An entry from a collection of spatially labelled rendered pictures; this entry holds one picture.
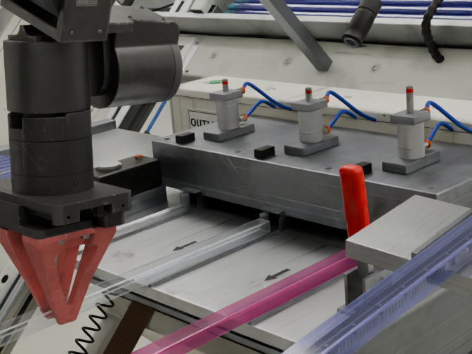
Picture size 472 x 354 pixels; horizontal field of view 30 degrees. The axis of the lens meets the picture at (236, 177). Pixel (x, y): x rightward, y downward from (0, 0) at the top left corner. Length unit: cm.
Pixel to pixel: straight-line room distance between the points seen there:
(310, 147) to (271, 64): 32
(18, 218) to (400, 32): 52
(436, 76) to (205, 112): 27
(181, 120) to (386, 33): 27
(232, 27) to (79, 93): 58
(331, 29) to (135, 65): 46
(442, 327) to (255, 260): 17
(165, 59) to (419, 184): 22
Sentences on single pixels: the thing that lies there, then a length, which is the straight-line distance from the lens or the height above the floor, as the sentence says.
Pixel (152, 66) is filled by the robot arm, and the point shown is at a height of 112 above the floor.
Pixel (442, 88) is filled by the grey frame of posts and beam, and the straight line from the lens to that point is 94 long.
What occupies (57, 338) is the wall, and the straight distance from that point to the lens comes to 348.
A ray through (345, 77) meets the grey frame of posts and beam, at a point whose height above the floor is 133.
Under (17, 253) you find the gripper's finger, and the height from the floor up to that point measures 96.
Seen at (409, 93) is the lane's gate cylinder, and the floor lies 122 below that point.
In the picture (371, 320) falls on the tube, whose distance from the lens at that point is 37.
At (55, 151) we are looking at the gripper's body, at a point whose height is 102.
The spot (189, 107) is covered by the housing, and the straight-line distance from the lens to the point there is 106.
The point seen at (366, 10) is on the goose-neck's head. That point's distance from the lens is 75.
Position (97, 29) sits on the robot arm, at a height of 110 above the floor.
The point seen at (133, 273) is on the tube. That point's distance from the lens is 70.
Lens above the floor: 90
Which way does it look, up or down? 16 degrees up
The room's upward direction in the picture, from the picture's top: 28 degrees clockwise
